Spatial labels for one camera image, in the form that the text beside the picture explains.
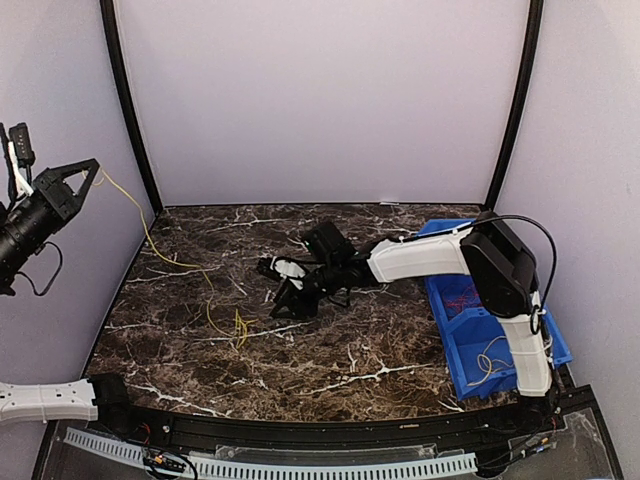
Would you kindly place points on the white slotted cable duct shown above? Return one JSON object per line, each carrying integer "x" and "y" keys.
{"x": 252, "y": 463}

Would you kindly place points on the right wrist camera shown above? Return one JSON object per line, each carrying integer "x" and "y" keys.
{"x": 283, "y": 268}

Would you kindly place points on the black front rail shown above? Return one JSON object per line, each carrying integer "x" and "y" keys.
{"x": 493, "y": 432}

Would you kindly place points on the black frame post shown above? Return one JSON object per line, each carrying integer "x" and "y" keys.
{"x": 516, "y": 111}
{"x": 128, "y": 110}

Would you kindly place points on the left black frame post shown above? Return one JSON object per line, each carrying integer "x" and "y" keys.
{"x": 128, "y": 110}

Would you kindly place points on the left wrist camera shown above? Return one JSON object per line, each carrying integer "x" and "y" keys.
{"x": 19, "y": 158}

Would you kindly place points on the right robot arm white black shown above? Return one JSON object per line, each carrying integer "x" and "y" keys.
{"x": 501, "y": 267}

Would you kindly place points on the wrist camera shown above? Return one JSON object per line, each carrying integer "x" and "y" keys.
{"x": 283, "y": 268}
{"x": 19, "y": 158}

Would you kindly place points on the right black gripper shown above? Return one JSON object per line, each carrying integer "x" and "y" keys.
{"x": 301, "y": 307}

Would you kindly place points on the right black frame post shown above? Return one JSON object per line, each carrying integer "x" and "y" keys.
{"x": 516, "y": 111}

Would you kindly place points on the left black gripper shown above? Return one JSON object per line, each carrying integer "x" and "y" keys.
{"x": 64, "y": 202}

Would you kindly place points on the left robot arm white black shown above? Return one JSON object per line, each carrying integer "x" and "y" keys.
{"x": 25, "y": 231}

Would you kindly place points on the blue plastic divided bin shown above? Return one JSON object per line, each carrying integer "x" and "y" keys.
{"x": 486, "y": 354}

